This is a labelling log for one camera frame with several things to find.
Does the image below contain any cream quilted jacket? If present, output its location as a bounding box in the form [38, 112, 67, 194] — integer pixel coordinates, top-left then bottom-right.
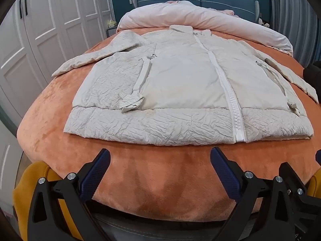
[52, 25, 319, 146]

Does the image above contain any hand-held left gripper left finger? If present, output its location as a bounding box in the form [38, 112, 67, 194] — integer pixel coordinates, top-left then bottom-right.
[26, 149, 111, 241]

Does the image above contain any white panelled wardrobe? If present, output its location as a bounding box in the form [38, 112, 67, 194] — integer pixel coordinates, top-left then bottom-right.
[0, 0, 112, 126]

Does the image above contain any pink ruffled cloth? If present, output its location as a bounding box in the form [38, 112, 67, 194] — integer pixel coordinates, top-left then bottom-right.
[218, 9, 239, 18]

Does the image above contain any grey nightstand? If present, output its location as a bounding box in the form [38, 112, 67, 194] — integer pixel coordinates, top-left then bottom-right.
[106, 26, 118, 39]

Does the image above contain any orange plush blanket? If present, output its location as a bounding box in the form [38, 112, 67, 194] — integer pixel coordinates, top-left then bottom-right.
[16, 26, 321, 215]

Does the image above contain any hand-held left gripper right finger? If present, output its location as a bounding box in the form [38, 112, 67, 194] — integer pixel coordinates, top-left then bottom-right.
[210, 147, 321, 241]

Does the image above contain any pale pink duvet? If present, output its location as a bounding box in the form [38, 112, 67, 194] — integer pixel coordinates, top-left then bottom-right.
[117, 0, 294, 56]

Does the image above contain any grey curtain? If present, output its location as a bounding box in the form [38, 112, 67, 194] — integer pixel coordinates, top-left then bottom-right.
[269, 0, 321, 64]

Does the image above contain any dark object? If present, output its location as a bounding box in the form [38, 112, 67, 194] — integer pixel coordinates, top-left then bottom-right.
[303, 61, 321, 102]

